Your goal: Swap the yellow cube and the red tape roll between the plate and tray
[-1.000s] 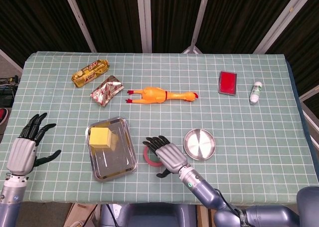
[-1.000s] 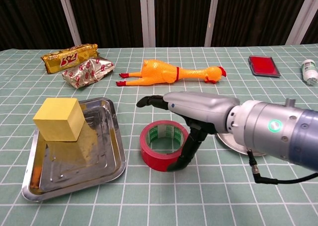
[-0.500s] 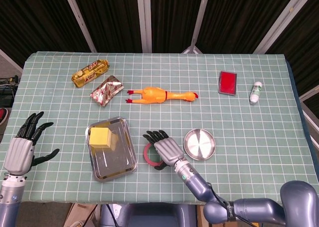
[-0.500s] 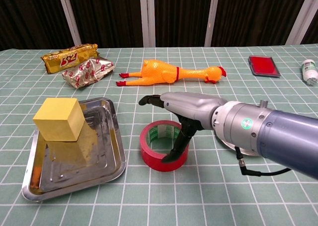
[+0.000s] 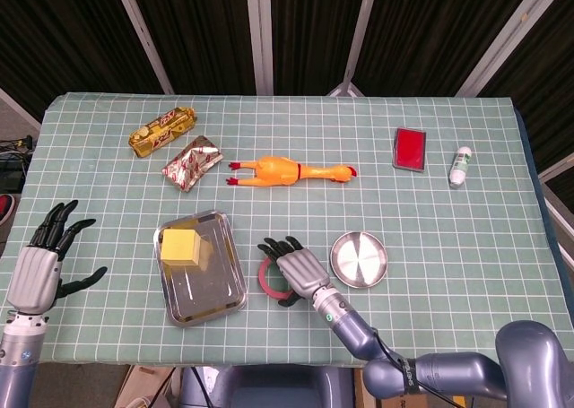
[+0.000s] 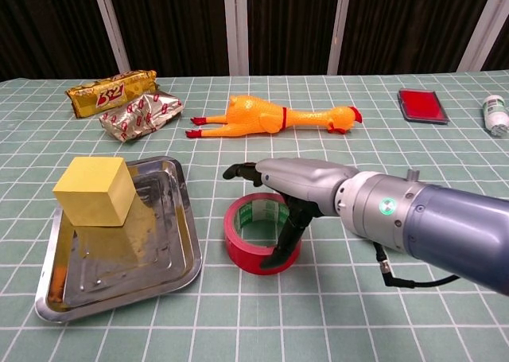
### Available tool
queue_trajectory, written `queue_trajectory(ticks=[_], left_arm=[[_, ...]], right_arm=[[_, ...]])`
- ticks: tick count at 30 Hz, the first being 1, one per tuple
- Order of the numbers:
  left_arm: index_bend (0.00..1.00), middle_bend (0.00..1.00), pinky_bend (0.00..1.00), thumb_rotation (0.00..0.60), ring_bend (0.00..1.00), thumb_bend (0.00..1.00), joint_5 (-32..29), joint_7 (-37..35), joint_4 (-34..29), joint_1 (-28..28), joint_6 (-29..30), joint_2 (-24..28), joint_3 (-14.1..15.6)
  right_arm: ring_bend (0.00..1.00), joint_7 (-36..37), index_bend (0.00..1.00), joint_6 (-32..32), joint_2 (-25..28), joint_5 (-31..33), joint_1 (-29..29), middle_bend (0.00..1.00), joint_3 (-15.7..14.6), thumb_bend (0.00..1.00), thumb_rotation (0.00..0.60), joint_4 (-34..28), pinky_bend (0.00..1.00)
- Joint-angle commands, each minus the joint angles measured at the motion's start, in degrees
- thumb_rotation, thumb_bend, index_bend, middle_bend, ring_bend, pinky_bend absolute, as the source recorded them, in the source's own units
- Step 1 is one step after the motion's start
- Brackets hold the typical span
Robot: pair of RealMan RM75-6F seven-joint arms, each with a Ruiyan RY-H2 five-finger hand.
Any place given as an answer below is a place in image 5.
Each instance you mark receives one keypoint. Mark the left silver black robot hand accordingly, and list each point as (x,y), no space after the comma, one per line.
(33,278)

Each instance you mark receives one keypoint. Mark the black pleated curtain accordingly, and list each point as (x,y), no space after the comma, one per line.
(202,22)

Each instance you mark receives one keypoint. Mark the brown cardboard box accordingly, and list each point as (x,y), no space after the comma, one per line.
(143,388)

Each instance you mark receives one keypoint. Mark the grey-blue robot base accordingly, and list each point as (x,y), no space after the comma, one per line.
(269,390)

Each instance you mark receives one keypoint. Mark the red tape roll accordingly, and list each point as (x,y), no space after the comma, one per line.
(261,279)

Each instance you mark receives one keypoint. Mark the rectangular steel tray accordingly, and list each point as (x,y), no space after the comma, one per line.
(206,300)

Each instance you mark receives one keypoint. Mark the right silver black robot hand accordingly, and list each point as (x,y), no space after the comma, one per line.
(300,271)

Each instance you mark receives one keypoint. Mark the round steel plate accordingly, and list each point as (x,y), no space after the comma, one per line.
(359,260)

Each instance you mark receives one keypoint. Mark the small white bottle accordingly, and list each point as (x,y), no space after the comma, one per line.
(460,168)

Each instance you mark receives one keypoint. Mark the silver foil snack packet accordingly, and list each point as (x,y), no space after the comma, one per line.
(193,163)

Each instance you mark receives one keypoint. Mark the green checked tablecloth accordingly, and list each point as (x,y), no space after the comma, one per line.
(448,269)

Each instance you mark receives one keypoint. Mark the yellow cube block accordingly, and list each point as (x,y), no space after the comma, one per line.
(179,246)

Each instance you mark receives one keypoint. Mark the orange rubber chicken toy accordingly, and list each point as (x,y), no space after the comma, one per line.
(278,170)

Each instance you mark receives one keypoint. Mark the red ink pad case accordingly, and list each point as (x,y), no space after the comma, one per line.
(409,150)

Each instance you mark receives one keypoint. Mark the white frame post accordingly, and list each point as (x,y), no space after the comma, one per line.
(359,36)
(558,168)
(507,36)
(260,36)
(20,107)
(143,40)

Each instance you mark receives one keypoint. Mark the gold snack packet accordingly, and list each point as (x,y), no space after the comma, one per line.
(161,132)

